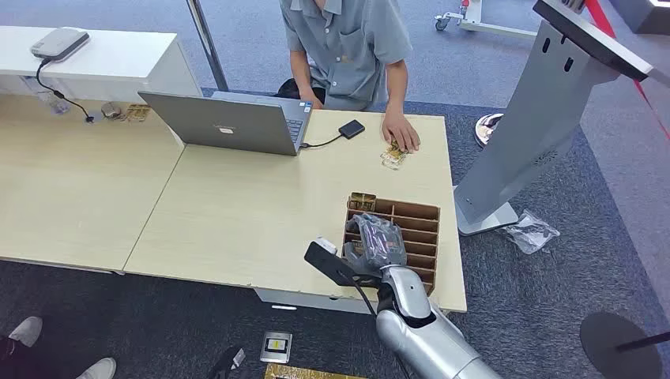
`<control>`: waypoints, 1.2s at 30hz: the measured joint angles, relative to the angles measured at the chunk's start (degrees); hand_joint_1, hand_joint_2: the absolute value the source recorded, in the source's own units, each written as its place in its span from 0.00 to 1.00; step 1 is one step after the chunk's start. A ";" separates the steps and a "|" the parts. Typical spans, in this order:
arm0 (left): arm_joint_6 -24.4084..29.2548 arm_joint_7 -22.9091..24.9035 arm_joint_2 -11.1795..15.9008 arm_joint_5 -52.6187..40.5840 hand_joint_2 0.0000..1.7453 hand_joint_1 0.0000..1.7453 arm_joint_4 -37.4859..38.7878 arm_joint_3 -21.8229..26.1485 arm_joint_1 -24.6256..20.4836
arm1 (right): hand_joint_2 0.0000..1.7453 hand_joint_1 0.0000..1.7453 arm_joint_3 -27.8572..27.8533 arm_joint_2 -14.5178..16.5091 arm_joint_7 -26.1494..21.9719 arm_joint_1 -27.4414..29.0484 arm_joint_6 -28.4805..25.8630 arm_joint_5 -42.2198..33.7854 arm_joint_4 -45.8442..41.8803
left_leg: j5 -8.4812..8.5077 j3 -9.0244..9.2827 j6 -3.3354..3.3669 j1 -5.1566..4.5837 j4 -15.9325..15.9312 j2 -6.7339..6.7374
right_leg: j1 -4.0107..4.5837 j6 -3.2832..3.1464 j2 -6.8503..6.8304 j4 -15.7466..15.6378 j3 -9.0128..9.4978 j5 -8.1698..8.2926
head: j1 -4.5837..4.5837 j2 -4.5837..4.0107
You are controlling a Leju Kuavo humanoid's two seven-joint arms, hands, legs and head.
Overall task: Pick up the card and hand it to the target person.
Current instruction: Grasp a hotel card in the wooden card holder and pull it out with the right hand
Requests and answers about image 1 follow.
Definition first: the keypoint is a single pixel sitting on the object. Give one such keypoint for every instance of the person's left hand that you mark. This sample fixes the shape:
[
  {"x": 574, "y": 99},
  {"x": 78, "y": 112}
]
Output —
[{"x": 400, "y": 131}]

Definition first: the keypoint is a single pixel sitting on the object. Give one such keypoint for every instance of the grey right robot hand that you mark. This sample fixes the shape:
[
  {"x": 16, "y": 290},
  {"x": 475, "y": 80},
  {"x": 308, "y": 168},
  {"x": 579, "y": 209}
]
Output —
[{"x": 374, "y": 246}]

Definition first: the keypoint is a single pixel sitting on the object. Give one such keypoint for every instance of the person's right hand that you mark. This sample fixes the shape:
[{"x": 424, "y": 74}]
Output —
[{"x": 312, "y": 99}]

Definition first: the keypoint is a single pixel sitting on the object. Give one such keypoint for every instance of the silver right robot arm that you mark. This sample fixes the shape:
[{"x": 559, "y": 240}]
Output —
[{"x": 424, "y": 335}]

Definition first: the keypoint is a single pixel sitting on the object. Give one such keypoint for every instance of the gold card in organizer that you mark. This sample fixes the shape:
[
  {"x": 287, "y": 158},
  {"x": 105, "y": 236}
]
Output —
[{"x": 362, "y": 201}]

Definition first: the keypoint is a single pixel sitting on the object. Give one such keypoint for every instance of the brown cardboard card organizer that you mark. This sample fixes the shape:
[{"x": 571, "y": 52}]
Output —
[{"x": 418, "y": 230}]

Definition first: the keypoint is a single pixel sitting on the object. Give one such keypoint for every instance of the person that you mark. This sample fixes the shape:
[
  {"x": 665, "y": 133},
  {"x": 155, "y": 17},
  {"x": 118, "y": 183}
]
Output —
[{"x": 348, "y": 47}]

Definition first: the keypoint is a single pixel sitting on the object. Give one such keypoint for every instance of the black stool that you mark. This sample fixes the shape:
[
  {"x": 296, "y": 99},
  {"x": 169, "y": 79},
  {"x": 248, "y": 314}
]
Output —
[{"x": 293, "y": 89}]

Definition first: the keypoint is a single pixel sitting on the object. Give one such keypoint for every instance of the gold cards stack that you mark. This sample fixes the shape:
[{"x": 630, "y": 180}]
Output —
[{"x": 393, "y": 156}]

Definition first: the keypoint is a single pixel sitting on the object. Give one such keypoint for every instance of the black external drive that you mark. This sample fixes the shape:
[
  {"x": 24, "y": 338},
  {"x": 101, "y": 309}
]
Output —
[{"x": 351, "y": 128}]

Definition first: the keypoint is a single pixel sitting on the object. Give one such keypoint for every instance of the grey laptop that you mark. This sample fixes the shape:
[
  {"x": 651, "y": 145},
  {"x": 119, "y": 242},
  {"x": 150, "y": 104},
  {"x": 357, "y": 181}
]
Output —
[{"x": 230, "y": 123}]

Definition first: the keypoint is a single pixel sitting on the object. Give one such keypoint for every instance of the round chrome stanchion base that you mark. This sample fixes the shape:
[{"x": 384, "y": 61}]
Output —
[{"x": 487, "y": 128}]

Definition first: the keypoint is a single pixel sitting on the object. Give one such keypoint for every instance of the metal pole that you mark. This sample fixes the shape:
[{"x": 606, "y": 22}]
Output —
[{"x": 208, "y": 44}]

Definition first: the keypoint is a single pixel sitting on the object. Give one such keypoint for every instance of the silver kiosk stand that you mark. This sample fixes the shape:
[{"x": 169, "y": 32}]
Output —
[{"x": 528, "y": 136}]

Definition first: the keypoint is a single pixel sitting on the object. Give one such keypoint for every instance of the small silver floor device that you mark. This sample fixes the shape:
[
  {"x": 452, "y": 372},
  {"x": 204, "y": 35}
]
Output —
[{"x": 276, "y": 347}]

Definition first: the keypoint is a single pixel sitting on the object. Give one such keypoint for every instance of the gold box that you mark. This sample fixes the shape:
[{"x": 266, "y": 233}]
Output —
[{"x": 306, "y": 373}]

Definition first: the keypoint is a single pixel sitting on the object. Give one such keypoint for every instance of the clear plastic bag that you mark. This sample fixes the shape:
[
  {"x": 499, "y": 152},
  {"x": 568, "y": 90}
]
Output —
[{"x": 529, "y": 233}]

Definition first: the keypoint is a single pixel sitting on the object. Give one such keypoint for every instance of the gold cards pile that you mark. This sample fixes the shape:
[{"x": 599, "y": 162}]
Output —
[{"x": 137, "y": 112}]

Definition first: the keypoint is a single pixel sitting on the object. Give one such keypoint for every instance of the black floor object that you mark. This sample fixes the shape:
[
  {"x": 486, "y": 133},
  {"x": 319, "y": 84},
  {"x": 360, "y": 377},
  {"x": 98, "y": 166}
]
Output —
[{"x": 226, "y": 363}]

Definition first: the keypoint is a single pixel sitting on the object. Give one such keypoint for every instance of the small round grey object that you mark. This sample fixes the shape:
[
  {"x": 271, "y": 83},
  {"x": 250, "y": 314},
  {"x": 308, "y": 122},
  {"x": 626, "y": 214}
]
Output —
[{"x": 110, "y": 110}]

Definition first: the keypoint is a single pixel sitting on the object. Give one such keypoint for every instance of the white counter cabinet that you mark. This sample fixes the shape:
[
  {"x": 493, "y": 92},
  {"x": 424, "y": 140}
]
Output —
[{"x": 99, "y": 63}]

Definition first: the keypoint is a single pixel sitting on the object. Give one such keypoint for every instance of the red barrier belt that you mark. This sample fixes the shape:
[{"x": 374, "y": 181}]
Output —
[{"x": 617, "y": 47}]

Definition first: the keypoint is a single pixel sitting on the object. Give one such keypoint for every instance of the grey flat device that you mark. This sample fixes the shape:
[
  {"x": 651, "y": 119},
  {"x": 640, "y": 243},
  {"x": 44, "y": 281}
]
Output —
[{"x": 59, "y": 43}]

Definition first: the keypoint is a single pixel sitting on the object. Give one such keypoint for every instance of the black round floor base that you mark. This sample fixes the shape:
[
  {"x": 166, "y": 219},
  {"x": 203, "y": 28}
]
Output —
[{"x": 620, "y": 345}]

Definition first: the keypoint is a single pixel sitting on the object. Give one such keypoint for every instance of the white shoe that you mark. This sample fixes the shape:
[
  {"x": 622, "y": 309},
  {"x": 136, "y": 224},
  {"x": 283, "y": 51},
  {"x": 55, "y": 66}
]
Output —
[
  {"x": 26, "y": 331},
  {"x": 98, "y": 369}
]

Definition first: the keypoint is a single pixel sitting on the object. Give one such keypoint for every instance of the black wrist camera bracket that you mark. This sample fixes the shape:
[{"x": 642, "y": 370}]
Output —
[{"x": 327, "y": 259}]

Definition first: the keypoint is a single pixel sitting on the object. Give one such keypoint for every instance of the white wheeled cart frame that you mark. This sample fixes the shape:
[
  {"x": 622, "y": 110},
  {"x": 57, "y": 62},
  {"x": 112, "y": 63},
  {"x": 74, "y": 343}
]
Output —
[{"x": 471, "y": 18}]

